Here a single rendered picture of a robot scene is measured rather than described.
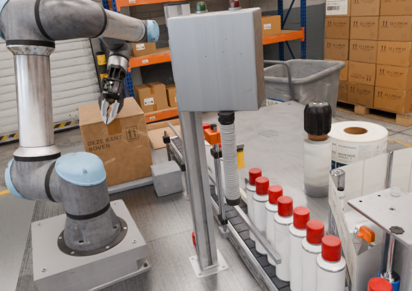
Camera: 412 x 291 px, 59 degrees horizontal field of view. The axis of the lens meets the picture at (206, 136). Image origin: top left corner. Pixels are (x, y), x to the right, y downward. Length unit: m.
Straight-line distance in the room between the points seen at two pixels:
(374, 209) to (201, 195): 0.41
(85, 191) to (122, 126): 0.49
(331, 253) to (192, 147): 0.37
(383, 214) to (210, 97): 0.38
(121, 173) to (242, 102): 0.84
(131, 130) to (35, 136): 0.47
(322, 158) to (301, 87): 2.06
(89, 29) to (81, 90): 4.23
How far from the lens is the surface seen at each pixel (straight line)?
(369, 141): 1.27
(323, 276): 0.72
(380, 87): 4.46
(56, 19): 0.97
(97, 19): 1.00
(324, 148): 1.14
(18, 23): 1.02
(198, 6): 0.77
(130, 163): 1.46
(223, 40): 0.70
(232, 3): 0.76
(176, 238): 1.15
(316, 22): 7.02
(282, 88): 3.25
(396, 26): 4.27
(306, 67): 3.97
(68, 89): 5.19
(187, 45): 0.72
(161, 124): 2.09
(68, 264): 1.01
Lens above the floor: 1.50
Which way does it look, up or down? 21 degrees down
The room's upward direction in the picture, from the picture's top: 6 degrees counter-clockwise
